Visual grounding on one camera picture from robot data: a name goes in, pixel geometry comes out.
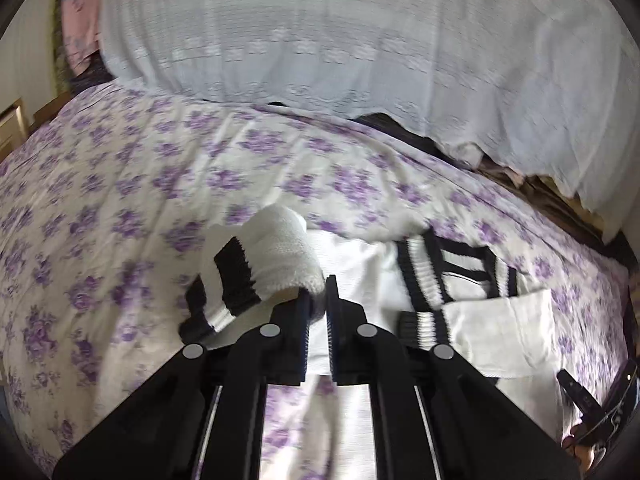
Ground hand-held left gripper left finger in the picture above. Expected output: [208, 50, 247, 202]
[52, 290, 313, 480]

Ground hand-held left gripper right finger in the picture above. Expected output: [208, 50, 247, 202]
[325, 275, 583, 480]

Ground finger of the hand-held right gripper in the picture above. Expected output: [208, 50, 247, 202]
[557, 370, 599, 419]

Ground white knit sweater black stripes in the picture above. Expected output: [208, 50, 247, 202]
[179, 204, 558, 386]

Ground person's right hand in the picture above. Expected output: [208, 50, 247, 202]
[561, 424, 599, 467]

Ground purple floral bedsheet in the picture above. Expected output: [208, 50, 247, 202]
[0, 82, 633, 480]

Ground white lace cover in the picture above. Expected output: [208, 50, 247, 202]
[97, 0, 640, 243]

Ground light wooden furniture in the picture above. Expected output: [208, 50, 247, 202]
[0, 92, 66, 161]

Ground pink floral cloth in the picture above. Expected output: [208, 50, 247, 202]
[62, 0, 108, 73]

